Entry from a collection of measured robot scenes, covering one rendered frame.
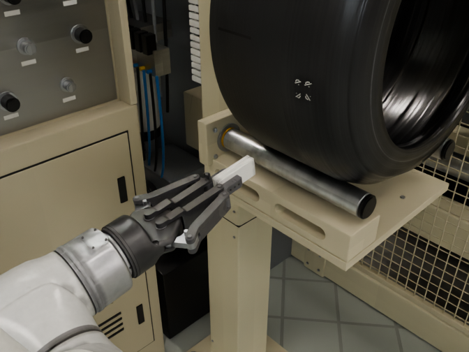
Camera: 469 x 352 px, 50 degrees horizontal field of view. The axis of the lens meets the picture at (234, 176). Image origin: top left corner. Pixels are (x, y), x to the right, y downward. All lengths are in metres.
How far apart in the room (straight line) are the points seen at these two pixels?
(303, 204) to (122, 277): 0.41
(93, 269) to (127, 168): 0.70
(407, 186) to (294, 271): 1.01
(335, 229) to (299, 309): 1.06
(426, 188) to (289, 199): 0.33
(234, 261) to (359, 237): 0.52
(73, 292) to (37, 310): 0.04
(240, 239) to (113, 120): 0.43
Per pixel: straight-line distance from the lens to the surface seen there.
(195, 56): 1.16
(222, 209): 0.66
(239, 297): 1.41
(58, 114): 1.18
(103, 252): 0.59
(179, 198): 0.67
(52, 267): 0.59
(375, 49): 0.67
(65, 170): 1.17
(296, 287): 1.98
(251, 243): 1.32
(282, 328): 1.84
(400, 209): 1.04
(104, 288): 0.59
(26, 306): 0.56
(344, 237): 0.86
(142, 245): 0.61
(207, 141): 1.01
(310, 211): 0.89
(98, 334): 0.56
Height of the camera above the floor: 1.39
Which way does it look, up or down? 32 degrees down
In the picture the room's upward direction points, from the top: straight up
